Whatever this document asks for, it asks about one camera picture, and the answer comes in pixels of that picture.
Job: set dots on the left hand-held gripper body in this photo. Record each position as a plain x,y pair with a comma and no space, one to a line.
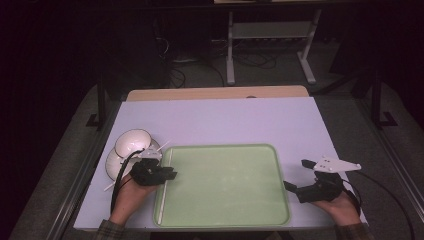
148,171

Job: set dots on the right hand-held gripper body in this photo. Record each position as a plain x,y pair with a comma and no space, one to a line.
328,165

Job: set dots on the white bowl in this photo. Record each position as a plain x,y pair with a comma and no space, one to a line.
131,141

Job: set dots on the green tray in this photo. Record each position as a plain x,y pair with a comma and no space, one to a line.
226,186

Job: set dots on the person's left hand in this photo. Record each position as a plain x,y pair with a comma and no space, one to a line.
130,196

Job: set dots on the person's right hand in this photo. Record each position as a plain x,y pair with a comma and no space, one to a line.
341,210

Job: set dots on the white plate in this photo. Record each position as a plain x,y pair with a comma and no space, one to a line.
113,163

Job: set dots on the black metal stand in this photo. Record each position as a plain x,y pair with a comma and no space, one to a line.
101,106
376,106

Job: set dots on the white metal stand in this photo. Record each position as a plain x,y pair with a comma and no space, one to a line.
270,30

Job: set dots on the metal rail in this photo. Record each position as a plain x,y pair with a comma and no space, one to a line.
76,186
396,166

